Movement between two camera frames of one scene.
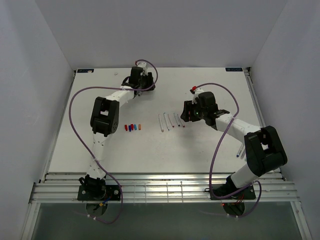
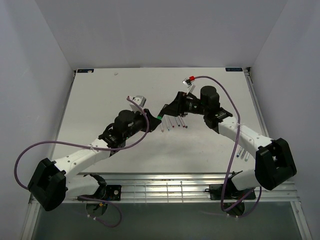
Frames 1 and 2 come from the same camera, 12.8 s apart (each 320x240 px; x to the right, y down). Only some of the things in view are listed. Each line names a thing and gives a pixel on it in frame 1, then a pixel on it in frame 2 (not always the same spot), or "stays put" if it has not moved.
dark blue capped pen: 176,120 stays put
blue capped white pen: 166,121 stays put
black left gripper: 149,79 → 155,122
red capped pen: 181,121 stays put
